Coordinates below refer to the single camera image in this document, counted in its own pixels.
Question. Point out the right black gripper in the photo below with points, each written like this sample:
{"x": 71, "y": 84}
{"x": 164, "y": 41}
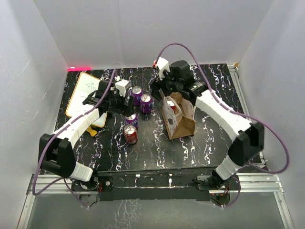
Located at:
{"x": 156, "y": 86}

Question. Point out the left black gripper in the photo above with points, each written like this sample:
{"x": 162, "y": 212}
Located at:
{"x": 124, "y": 109}

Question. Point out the purple Fanta can front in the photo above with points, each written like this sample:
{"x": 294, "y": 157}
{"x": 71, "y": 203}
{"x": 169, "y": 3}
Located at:
{"x": 132, "y": 120}

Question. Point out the purple fanta can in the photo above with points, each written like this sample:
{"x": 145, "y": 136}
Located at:
{"x": 132, "y": 120}
{"x": 136, "y": 93}
{"x": 146, "y": 103}

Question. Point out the red cola can front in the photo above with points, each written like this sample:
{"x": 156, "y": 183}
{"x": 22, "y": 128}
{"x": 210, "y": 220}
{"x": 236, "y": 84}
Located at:
{"x": 130, "y": 133}

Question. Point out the red cola can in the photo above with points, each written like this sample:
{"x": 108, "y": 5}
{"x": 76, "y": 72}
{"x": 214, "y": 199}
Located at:
{"x": 172, "y": 105}
{"x": 130, "y": 133}

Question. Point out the brown canvas tote bag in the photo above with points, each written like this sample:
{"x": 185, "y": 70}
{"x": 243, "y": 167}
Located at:
{"x": 182, "y": 123}

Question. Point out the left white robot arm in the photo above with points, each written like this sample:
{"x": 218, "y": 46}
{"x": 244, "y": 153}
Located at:
{"x": 56, "y": 150}

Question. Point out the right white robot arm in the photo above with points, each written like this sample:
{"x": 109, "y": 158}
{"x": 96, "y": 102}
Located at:
{"x": 247, "y": 137}

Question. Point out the purple Fanta can middle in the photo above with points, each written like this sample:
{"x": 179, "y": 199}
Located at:
{"x": 146, "y": 103}

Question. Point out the purple Fanta can rear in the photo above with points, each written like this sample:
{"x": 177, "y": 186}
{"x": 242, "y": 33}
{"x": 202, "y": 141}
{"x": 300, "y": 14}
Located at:
{"x": 136, "y": 93}

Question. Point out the yellow framed whiteboard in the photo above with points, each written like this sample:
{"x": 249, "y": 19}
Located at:
{"x": 85, "y": 85}

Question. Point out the pink tape strip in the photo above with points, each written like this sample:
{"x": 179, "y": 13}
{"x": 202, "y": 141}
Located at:
{"x": 81, "y": 69}

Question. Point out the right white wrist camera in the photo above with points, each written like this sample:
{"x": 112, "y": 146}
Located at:
{"x": 161, "y": 65}

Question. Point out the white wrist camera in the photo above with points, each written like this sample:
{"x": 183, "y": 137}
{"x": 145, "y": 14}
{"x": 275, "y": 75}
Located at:
{"x": 161, "y": 65}
{"x": 121, "y": 85}

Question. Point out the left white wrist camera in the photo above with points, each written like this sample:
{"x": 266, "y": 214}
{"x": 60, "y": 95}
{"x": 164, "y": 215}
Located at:
{"x": 121, "y": 85}

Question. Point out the black base frame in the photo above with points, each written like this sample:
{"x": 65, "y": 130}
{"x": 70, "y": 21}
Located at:
{"x": 152, "y": 183}

